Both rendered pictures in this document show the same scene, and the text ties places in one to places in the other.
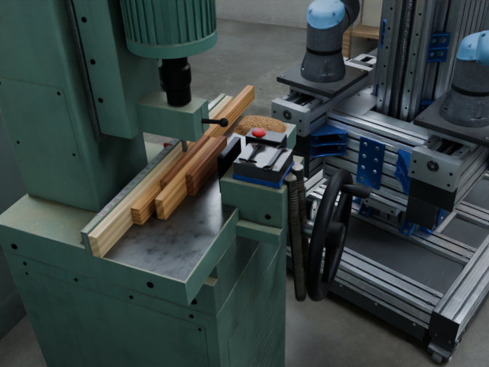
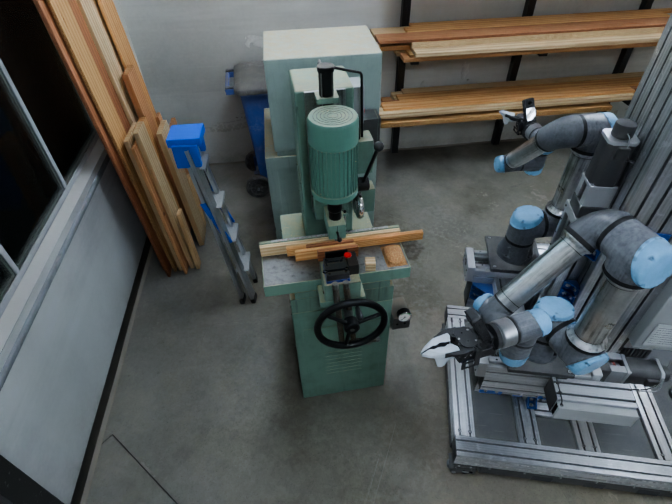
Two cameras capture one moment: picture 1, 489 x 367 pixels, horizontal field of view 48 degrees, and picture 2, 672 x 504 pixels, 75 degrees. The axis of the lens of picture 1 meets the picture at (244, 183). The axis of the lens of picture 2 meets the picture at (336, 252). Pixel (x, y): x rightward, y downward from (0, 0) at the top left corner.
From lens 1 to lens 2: 121 cm
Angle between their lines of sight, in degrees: 44
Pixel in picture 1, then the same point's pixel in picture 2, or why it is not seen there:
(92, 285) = not seen: hidden behind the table
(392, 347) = (440, 435)
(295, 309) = (424, 370)
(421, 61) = (549, 291)
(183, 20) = (321, 187)
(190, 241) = (288, 275)
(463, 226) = (563, 428)
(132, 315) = not seen: hidden behind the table
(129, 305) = not seen: hidden behind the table
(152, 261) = (269, 271)
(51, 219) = (293, 229)
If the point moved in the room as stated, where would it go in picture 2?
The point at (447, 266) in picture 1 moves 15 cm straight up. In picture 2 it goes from (507, 432) to (516, 416)
